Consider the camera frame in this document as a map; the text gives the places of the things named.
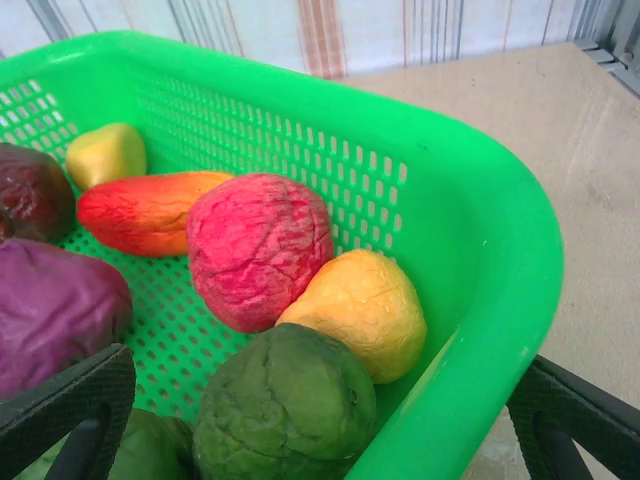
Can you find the green perforated plastic basket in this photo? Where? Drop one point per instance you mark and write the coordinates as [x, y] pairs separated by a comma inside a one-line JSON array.
[[450, 175]]

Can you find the aluminium enclosure frame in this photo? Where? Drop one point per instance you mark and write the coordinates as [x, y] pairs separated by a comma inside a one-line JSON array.
[[620, 50]]

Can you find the pink-red toy apple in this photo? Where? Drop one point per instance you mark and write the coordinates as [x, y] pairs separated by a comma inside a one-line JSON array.
[[255, 250]]

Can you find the light green toy vegetable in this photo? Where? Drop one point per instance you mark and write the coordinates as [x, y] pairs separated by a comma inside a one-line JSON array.
[[150, 445]]

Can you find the purple toy vegetable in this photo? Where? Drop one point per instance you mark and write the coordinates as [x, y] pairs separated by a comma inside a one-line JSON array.
[[50, 310]]

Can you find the dark red wrinkled fruit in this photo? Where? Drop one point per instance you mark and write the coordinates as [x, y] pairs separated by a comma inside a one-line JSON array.
[[30, 195]]

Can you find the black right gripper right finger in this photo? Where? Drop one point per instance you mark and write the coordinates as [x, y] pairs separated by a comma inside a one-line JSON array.
[[530, 405]]

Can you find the dark green toy avocado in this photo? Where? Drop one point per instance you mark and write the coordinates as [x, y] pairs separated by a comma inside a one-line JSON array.
[[285, 400]]

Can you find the yellow-orange toy fruit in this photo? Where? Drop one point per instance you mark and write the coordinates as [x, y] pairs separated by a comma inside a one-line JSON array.
[[360, 310]]

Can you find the orange-red toy mango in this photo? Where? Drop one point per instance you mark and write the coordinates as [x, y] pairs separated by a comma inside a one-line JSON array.
[[140, 215]]

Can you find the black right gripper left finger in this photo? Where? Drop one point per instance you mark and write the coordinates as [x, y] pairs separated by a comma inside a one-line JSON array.
[[50, 400]]

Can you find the pale yellow toy fruit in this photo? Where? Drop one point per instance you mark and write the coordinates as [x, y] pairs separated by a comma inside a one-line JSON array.
[[105, 155]]

